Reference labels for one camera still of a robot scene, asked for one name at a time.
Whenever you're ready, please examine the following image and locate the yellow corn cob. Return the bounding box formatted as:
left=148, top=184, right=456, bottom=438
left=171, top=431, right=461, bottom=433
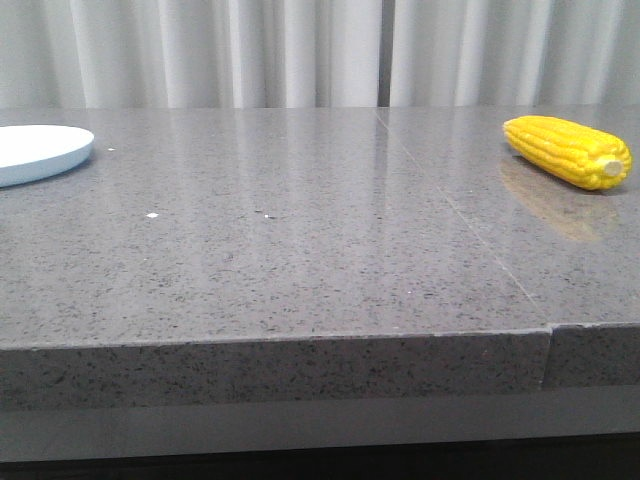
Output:
left=503, top=115, right=633, bottom=191

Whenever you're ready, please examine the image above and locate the light blue round plate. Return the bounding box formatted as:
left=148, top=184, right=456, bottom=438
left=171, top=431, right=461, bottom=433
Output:
left=1, top=125, right=95, bottom=187

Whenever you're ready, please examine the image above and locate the white pleated curtain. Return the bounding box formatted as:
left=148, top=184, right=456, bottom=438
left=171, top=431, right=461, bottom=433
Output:
left=1, top=1, right=639, bottom=108

